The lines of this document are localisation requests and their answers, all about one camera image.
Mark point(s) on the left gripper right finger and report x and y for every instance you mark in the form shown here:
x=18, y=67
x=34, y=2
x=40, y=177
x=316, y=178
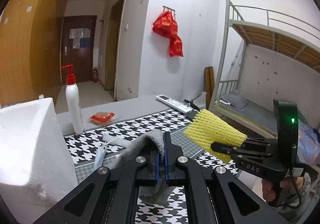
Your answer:
x=214, y=195

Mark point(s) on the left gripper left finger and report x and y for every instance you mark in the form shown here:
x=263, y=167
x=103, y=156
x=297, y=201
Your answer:
x=107, y=195

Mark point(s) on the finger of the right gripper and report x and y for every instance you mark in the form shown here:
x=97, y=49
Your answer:
x=224, y=149
x=259, y=143

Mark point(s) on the yellow foam net sleeve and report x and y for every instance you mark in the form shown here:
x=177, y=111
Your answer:
x=207, y=128

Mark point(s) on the grey sock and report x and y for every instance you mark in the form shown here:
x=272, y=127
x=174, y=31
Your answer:
x=153, y=139

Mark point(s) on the person's right hand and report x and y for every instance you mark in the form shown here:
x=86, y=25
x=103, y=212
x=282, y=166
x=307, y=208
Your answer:
x=269, y=194

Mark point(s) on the blue face mask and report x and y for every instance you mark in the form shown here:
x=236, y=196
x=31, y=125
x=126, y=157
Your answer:
x=100, y=154

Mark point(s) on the grey pillow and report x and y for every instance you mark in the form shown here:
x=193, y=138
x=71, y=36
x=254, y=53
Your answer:
x=235, y=99

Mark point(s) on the white packaged mask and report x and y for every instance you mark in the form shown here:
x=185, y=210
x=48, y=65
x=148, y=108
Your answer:
x=116, y=141

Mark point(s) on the houndstooth table mat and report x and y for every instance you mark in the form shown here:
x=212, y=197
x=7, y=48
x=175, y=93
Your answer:
x=83, y=148

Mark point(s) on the white remote control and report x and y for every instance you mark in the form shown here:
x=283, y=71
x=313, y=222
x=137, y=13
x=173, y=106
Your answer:
x=177, y=105

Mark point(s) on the white foam box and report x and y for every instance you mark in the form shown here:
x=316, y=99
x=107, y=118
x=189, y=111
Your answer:
x=37, y=169

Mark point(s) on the red snack packet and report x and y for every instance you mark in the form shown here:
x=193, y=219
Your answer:
x=102, y=118

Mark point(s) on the metal bunk bed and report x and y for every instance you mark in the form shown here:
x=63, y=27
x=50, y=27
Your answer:
x=266, y=55

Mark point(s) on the white lotion pump bottle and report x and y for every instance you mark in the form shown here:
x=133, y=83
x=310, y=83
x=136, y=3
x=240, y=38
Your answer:
x=73, y=100

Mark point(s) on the red fire extinguisher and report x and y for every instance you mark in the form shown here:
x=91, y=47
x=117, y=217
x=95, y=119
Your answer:
x=95, y=74

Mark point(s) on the dark brown door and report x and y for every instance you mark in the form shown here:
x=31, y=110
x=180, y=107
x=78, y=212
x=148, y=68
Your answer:
x=77, y=44

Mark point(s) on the wooden wardrobe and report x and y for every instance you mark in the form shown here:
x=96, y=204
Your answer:
x=30, y=50

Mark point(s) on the wooden boards against wall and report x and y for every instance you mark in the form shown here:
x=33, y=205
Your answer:
x=209, y=84

